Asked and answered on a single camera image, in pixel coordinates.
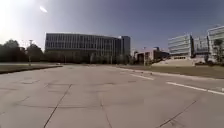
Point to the large grey glazed building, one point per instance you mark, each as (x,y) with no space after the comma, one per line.
(83,45)

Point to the grey concrete slab road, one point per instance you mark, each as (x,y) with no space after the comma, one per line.
(110,100)

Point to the low brown building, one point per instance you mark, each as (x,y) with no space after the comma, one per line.
(150,55)

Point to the pale sloped embankment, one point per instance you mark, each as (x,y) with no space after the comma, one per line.
(173,62)

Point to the pale banded building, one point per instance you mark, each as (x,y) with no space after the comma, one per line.
(200,45)
(180,45)
(216,33)

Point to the dry grass strip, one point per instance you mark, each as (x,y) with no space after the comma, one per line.
(186,70)
(20,67)

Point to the pole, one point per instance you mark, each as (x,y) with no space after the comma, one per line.
(30,53)

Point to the group of dark trees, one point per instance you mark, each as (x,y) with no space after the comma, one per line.
(13,51)

